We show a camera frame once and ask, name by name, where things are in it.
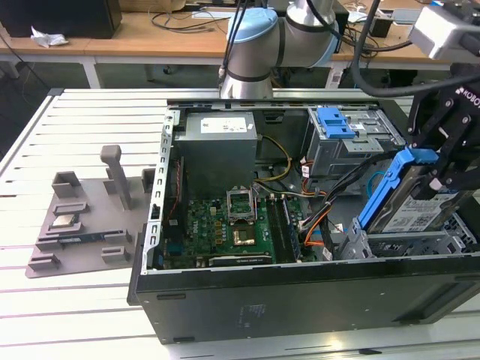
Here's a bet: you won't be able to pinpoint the green motherboard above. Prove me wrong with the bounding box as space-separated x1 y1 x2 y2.
163 194 312 269

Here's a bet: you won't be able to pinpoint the black graphics card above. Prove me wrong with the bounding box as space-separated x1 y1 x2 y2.
208 254 275 268

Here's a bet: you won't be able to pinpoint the silver CPU chip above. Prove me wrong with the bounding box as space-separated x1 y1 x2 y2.
51 215 78 229

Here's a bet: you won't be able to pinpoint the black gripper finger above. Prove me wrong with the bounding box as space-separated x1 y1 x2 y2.
421 111 480 200
406 88 458 150

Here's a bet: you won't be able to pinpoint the blue data wire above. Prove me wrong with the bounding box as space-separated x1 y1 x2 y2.
367 170 386 202

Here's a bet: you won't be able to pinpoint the large black box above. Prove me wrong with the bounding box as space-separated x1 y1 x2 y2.
0 0 123 40

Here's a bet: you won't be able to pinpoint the black PC case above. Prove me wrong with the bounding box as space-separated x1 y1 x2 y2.
126 97 480 345

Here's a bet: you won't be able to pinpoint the metal socket cover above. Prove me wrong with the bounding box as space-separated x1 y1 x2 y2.
226 186 258 223

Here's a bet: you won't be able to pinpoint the CPU socket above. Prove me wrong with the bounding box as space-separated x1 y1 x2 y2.
230 220 260 247

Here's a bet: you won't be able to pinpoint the crumpled white paper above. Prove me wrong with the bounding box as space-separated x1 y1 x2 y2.
30 25 70 49

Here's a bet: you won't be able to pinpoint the locking lever wire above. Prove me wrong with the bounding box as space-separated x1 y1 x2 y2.
251 184 261 224

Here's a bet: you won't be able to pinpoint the blue RAM stick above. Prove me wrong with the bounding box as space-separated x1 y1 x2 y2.
58 234 105 245

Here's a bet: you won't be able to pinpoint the grey parts rack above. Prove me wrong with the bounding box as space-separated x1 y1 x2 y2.
24 144 157 279

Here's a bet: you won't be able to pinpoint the black tower box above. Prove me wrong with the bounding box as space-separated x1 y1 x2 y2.
333 10 350 54

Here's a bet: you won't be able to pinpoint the small black cube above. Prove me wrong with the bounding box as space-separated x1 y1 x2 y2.
369 16 395 38

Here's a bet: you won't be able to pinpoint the blue plastic drive latch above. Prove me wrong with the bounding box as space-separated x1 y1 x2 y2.
316 107 356 139

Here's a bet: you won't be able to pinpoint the hard disk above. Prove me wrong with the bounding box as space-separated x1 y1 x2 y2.
358 148 470 236

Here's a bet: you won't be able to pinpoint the black RAM slot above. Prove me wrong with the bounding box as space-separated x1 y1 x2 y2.
266 197 281 263
275 197 292 263

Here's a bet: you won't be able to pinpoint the grey power supply unit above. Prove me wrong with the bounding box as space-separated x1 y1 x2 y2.
172 111 263 192

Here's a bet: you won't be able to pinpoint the black cable bundle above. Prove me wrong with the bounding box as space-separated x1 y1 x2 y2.
299 149 398 230

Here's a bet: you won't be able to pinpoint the wooden desk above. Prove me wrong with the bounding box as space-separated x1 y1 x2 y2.
0 0 480 91

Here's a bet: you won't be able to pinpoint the black camera cable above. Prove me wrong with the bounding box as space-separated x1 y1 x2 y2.
350 0 457 99

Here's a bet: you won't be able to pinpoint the metal disk bay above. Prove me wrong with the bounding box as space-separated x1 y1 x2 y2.
339 219 474 260

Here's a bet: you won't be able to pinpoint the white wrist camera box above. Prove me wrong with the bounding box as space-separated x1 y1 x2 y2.
408 5 474 61

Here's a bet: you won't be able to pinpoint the grey flat tray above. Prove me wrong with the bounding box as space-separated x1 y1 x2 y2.
393 8 420 24

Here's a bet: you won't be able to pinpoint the yellow and black wires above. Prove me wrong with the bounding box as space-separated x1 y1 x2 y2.
254 135 293 185

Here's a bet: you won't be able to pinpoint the orange data wire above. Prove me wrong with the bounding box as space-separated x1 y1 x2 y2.
302 219 327 248

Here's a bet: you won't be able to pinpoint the installed RAM stick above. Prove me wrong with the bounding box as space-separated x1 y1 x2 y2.
281 197 303 263

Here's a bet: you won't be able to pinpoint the metal drive cage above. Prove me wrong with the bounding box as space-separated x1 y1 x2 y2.
305 106 408 179

